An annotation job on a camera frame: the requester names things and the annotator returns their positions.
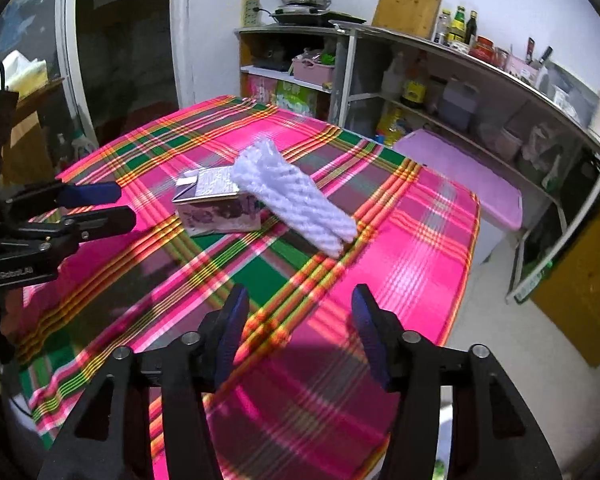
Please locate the yellow power strip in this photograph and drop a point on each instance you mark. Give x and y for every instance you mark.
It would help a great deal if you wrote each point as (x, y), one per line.
(250, 10)

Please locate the white foam fruit net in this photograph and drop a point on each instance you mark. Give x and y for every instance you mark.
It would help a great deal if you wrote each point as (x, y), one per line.
(290, 195)

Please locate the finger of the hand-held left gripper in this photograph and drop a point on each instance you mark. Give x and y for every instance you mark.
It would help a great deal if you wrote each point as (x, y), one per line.
(90, 192)
(105, 222)

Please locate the clear glass bottle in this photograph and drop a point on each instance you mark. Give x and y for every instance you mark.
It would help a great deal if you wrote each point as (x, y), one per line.
(443, 30)

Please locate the crumpled plastic bags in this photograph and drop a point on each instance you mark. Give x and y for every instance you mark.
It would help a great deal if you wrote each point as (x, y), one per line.
(542, 145)

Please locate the white plastic jug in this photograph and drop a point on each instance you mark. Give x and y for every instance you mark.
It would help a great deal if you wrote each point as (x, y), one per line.
(392, 80)

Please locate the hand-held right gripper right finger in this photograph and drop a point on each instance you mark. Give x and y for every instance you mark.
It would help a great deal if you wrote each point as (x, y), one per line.
(370, 330)

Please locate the red jar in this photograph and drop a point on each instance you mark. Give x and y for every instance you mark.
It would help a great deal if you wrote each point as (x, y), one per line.
(483, 49)

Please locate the purple cardboard box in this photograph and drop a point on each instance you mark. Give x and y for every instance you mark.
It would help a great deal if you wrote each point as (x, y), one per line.
(215, 210)

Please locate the green oil bottle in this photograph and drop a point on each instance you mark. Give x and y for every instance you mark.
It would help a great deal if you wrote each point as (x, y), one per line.
(458, 27)

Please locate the wooden cutting board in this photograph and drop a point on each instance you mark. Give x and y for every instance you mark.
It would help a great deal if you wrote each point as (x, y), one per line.
(407, 2)

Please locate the black induction cooker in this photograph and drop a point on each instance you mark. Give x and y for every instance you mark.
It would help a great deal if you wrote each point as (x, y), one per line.
(315, 16)

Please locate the green printed package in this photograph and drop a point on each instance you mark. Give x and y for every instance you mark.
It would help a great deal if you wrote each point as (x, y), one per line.
(296, 99)

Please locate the purple plastic jug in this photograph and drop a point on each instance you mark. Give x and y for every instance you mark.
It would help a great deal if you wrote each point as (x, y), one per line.
(457, 105)

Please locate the pink plastic basket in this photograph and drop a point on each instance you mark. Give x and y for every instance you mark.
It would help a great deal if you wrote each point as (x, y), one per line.
(312, 71)

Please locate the storage box with pink lid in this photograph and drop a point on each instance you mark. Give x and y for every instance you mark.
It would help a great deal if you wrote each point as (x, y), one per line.
(460, 175)

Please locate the clear plastic container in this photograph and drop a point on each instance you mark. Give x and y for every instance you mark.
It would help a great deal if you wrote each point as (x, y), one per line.
(570, 87)

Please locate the yellow wooden door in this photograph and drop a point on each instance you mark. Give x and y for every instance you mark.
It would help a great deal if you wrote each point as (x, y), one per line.
(585, 285)

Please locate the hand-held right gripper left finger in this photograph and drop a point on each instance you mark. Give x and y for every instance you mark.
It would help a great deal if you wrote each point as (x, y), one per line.
(232, 330)

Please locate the short metal shelf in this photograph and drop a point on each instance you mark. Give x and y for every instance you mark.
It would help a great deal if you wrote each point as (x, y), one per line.
(280, 32)

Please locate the pink knife holder with knives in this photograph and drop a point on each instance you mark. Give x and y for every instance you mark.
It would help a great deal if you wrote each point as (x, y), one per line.
(522, 67)

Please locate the yellow oil jug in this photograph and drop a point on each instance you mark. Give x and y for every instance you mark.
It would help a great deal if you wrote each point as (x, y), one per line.
(392, 127)

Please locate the pink plaid tablecloth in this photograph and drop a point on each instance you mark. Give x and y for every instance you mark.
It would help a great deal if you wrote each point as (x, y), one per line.
(300, 290)

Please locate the long metal kitchen shelf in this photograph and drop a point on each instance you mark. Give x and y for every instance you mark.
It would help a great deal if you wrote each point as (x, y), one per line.
(480, 62)

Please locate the dark sauce bottle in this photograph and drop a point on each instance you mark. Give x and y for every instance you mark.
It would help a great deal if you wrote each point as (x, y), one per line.
(472, 30)

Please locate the green bottle with white label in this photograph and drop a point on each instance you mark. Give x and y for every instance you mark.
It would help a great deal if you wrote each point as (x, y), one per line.
(532, 277)

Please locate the yellow-label sauce bottle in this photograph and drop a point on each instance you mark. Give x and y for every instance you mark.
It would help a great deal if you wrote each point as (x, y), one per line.
(414, 87)

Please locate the small metal cup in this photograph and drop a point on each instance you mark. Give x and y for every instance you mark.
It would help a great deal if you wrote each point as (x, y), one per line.
(502, 57)

